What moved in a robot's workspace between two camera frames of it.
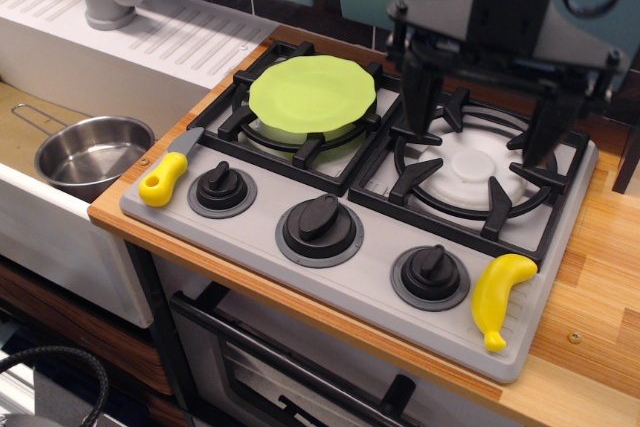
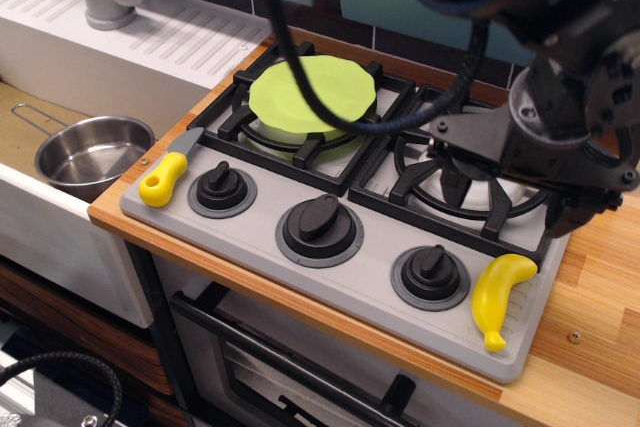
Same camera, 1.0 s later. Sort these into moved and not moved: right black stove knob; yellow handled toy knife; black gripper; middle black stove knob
Moved: black gripper
Not moved: right black stove knob; middle black stove knob; yellow handled toy knife
